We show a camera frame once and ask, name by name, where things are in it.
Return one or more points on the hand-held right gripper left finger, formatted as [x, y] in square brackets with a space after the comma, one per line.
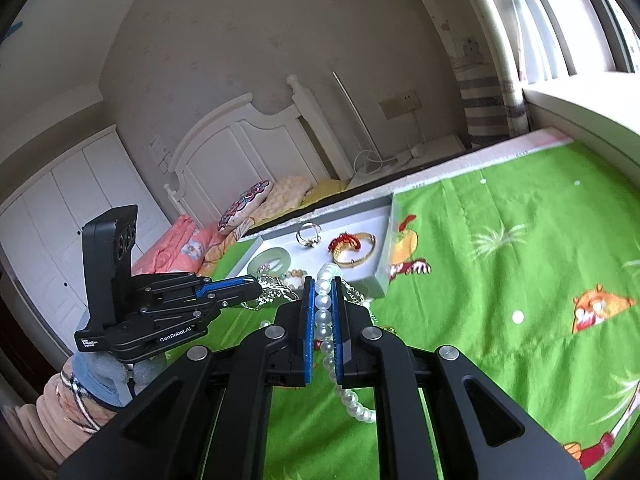
[308, 330]

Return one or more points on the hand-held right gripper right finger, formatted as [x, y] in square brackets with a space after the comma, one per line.
[337, 330]

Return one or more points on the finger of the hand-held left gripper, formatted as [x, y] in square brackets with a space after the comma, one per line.
[235, 299]
[225, 285]

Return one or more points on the pale green jade bangle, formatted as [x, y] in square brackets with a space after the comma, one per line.
[254, 261]

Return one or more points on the gold bangle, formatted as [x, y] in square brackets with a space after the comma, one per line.
[350, 262]

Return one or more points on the grey cardboard box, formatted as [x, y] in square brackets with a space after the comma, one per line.
[320, 222]

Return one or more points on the person's left forearm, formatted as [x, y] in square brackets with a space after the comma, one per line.
[60, 410]

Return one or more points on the person's left hand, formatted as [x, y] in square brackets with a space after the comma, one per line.
[100, 367]

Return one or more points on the pink floral quilt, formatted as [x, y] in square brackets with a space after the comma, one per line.
[170, 250]

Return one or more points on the white wardrobe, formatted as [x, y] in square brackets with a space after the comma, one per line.
[50, 220]

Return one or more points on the floral embroidered pillow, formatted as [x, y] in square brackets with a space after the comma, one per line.
[245, 205]

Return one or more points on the cream textured pillow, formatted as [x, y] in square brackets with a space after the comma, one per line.
[285, 192]

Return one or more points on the white headboard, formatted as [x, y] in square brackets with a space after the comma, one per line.
[235, 160]

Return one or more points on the yellow cloth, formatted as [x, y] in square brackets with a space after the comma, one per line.
[325, 191]

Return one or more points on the green printed blanket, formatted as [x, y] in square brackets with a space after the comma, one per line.
[500, 260]

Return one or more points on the white lamp pole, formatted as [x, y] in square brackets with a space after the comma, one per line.
[355, 115]

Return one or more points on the striped printed curtain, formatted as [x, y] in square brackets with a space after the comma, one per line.
[480, 105]

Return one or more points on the white window sill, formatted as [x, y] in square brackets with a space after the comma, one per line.
[590, 100]

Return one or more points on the window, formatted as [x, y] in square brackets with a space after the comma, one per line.
[575, 20]

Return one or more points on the beige wall socket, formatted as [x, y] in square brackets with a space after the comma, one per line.
[397, 105]

